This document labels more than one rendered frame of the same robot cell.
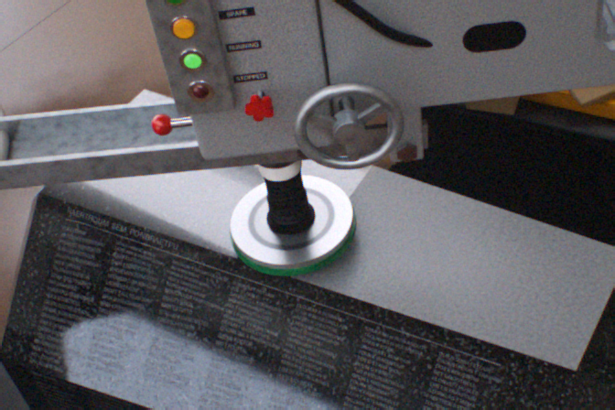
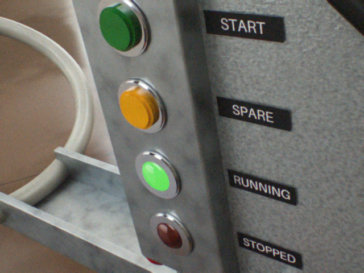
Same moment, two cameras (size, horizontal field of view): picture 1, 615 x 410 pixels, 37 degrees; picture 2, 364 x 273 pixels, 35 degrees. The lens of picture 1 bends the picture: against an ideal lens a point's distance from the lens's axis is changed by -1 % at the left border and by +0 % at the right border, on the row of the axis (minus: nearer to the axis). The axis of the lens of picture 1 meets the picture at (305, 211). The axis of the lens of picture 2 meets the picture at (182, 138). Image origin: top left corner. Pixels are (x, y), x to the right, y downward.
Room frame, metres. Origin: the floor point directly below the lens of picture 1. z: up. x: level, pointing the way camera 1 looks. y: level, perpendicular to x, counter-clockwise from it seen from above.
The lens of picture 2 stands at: (0.78, -0.09, 1.56)
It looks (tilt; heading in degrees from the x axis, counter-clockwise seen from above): 31 degrees down; 37
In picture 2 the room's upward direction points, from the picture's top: 11 degrees counter-clockwise
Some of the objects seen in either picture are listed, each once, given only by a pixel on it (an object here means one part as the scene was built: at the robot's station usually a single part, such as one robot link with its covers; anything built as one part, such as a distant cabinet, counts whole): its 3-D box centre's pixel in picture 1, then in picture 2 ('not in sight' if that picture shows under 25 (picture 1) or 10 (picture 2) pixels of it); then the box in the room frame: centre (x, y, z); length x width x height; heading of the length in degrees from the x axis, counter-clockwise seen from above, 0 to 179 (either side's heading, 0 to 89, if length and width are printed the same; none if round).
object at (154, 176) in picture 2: (192, 59); (157, 174); (1.01, 0.11, 1.35); 0.02 x 0.01 x 0.02; 84
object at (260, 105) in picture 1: (259, 102); not in sight; (1.00, 0.04, 1.26); 0.04 x 0.04 x 0.04; 84
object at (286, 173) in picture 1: (279, 158); not in sight; (1.13, 0.03, 1.05); 0.07 x 0.07 x 0.04
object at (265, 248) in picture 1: (291, 220); not in sight; (1.13, 0.03, 0.90); 0.21 x 0.21 x 0.01
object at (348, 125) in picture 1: (347, 111); not in sight; (1.00, -0.08, 1.22); 0.15 x 0.10 x 0.15; 84
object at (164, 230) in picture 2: (200, 91); (171, 233); (1.01, 0.11, 1.30); 0.02 x 0.01 x 0.02; 84
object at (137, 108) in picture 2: (184, 28); (139, 107); (1.01, 0.11, 1.40); 0.03 x 0.01 x 0.03; 84
